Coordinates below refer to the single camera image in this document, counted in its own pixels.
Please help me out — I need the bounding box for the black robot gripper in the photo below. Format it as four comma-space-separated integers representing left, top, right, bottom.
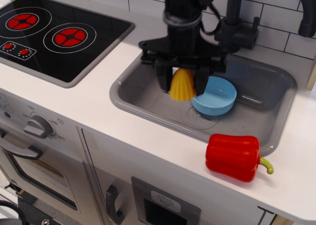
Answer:
139, 22, 228, 96

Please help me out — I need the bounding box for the yellow toy corn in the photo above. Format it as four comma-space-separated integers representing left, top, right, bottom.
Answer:
169, 68, 196, 102

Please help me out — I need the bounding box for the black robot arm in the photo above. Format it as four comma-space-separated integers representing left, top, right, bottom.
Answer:
139, 0, 228, 95

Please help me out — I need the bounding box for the blue plastic bowl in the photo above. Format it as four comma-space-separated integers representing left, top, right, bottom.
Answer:
191, 76, 237, 116

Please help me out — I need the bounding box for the grey plastic sink basin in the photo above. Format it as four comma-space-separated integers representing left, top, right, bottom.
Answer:
110, 54, 297, 156

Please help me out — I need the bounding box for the white salt shaker silver cap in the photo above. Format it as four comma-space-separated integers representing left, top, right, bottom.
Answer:
172, 67, 179, 75

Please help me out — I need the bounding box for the dark grey toy faucet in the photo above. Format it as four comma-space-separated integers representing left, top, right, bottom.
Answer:
214, 0, 316, 53

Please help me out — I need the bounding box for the red toy bell pepper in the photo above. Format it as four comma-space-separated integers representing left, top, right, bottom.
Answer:
205, 134, 274, 183

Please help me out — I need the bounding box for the black toy stovetop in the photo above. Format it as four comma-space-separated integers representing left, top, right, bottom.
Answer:
0, 0, 135, 88

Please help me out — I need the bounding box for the grey dishwasher panel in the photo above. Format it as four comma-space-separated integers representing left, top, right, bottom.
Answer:
131, 177, 201, 225

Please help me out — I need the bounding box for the grey oven knob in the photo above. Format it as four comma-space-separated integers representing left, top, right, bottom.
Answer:
23, 115, 53, 139

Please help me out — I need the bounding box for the oven door window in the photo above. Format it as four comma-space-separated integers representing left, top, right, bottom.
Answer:
4, 152, 78, 211

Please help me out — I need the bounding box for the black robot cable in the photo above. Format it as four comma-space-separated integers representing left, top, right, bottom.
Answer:
199, 0, 223, 36

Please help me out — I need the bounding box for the grey dishwasher door handle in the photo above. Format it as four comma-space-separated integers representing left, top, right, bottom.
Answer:
105, 185, 124, 225

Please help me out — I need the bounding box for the grey oven door handle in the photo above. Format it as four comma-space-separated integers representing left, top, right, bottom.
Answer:
0, 129, 43, 160

